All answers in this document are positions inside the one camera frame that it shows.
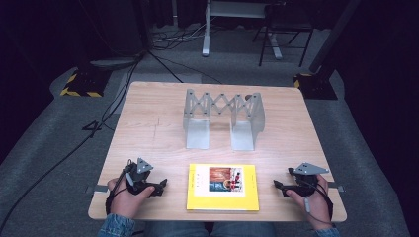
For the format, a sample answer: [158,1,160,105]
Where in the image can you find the grey metal expandable book rack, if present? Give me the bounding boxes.
[182,87,267,152]

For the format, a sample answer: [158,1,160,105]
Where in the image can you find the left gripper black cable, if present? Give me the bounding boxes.
[105,158,135,215]

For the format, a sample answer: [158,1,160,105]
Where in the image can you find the person's left hand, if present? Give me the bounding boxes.
[107,177,155,220]

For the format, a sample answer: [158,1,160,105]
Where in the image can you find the grey round stand base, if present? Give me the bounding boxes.
[88,56,140,71]

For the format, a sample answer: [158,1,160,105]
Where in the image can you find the thin black floor cable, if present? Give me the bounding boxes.
[147,49,223,85]

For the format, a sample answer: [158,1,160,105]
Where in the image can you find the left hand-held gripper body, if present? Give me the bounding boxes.
[124,157,158,196]

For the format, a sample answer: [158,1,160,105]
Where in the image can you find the dark slanted metal pole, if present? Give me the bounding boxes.
[308,0,364,75]

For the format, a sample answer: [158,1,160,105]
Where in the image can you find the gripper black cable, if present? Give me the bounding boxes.
[105,158,135,215]
[296,177,335,228]

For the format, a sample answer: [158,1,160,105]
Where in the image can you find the grey table clamp bracket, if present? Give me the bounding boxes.
[86,184,110,195]
[326,181,346,194]

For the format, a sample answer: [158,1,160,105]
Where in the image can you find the long black floor cable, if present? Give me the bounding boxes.
[0,48,149,228]

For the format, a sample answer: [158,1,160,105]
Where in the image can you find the black metal chair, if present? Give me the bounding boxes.
[251,2,314,69]

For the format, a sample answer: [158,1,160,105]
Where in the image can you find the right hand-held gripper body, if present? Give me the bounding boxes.
[288,161,330,198]

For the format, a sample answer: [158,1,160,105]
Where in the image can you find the white desk frame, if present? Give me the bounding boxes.
[201,0,285,61]

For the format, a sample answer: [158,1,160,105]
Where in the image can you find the bundle of floor cables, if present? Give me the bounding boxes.
[150,23,211,51]

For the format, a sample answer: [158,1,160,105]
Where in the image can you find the black yellow striped stand base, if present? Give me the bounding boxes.
[59,66,113,99]
[293,71,339,101]

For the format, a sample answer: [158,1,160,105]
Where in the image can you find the person's right hand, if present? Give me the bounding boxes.
[285,174,334,231]

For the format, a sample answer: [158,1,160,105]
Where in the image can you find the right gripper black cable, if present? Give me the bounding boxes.
[296,177,335,228]

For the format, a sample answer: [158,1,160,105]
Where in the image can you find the yellow book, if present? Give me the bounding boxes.
[186,163,261,212]

